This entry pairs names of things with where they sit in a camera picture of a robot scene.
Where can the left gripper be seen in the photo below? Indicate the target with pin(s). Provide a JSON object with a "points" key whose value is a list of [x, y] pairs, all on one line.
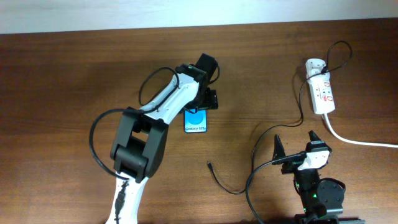
{"points": [[211, 99]]}

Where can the white charger adapter plug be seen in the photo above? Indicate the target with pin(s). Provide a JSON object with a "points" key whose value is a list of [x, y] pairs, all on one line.
{"points": [[314, 66]]}

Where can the blue Galaxy smartphone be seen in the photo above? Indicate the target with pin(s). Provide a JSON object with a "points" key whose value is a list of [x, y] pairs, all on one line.
{"points": [[195, 121]]}

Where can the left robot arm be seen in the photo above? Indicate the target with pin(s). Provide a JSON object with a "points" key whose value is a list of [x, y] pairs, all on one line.
{"points": [[140, 140]]}

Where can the white power strip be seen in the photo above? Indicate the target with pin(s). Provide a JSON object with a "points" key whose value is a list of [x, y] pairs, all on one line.
{"points": [[321, 94]]}

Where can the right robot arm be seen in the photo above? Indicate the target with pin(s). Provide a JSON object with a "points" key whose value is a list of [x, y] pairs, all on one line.
{"points": [[322, 198]]}

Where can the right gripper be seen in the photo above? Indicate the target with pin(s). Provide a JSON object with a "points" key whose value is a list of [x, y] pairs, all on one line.
{"points": [[280, 151]]}

